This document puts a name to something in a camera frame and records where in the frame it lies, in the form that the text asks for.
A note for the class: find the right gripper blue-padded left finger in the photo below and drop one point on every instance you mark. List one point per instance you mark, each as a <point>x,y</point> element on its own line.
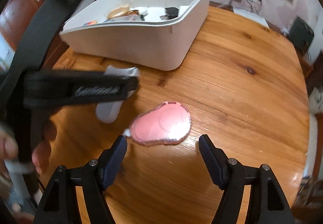
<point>111,161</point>

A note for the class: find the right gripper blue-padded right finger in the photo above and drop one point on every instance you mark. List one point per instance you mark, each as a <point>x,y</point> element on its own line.
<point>215,160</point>

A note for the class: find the white handheld tape measure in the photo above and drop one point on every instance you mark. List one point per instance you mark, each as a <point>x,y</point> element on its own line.
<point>108,112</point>

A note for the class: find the gold oval compact case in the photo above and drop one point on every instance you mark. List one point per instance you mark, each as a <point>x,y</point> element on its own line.
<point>119,11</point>

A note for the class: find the black power adapter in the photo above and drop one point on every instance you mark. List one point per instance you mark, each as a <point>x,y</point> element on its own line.
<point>170,13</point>

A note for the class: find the multicolour puzzle cube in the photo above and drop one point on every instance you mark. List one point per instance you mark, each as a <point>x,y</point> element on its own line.
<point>90,23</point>

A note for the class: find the green gold perfume bottle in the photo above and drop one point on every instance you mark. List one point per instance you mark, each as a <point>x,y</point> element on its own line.
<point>135,15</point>

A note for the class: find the person's left hand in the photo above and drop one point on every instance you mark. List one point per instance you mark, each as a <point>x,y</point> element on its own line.
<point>40,156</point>

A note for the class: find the white plastic storage bin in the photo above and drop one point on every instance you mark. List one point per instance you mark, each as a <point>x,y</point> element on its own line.
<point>155,43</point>

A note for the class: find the white set-top box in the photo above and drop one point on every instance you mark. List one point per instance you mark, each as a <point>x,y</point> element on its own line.
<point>252,16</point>

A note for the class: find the dark green air fryer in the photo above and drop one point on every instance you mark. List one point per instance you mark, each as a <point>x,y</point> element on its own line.
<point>301,35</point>

